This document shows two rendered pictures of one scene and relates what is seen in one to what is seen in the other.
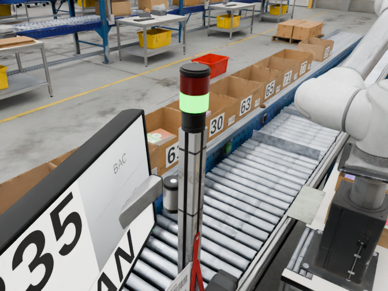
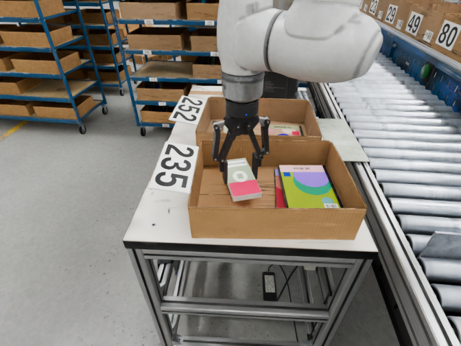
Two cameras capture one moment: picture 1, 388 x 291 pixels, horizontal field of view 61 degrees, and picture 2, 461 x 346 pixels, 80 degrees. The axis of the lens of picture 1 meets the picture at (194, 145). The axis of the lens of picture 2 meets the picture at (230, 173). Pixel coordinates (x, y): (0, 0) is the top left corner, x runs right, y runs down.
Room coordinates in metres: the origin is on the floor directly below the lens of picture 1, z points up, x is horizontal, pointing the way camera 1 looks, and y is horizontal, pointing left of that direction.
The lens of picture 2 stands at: (1.92, -1.35, 1.26)
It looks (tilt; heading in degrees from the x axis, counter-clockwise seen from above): 38 degrees down; 152
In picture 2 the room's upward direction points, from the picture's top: straight up
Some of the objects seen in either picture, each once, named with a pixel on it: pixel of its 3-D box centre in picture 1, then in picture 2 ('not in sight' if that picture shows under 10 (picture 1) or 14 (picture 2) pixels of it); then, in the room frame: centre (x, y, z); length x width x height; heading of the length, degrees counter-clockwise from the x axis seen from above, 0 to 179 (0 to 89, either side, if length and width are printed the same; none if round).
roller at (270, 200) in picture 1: (245, 191); (417, 139); (1.46, -0.29, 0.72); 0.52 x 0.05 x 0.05; 56
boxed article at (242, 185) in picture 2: not in sight; (239, 178); (1.42, -1.05, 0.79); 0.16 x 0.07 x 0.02; 165
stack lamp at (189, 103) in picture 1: (194, 90); not in sight; (0.54, 0.00, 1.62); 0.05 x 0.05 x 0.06
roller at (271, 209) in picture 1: (239, 197); (410, 130); (1.40, -0.25, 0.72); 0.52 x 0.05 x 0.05; 56
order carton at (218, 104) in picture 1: (201, 115); not in sight; (1.91, -0.04, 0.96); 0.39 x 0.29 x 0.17; 146
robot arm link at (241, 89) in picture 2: not in sight; (242, 84); (1.42, -1.05, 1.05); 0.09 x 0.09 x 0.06
